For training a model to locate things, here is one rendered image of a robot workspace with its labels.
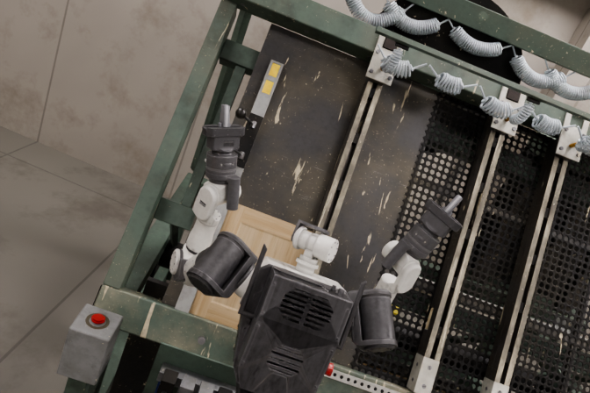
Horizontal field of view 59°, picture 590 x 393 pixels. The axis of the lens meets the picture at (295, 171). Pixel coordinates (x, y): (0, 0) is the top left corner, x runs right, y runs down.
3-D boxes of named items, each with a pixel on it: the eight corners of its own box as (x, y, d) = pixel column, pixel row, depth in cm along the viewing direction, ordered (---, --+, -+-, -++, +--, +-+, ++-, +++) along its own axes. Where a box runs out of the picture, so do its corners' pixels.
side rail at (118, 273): (109, 281, 182) (102, 283, 171) (221, 10, 201) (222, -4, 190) (125, 287, 182) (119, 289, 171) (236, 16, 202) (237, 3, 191)
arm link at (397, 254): (435, 255, 154) (411, 282, 156) (414, 232, 161) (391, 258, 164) (416, 246, 146) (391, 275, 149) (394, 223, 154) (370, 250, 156)
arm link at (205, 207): (223, 175, 153) (208, 210, 159) (201, 182, 146) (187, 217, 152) (238, 189, 150) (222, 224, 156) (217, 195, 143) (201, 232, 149)
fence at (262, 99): (175, 307, 178) (174, 308, 174) (269, 62, 195) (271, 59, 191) (189, 311, 178) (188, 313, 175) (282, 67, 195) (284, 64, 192)
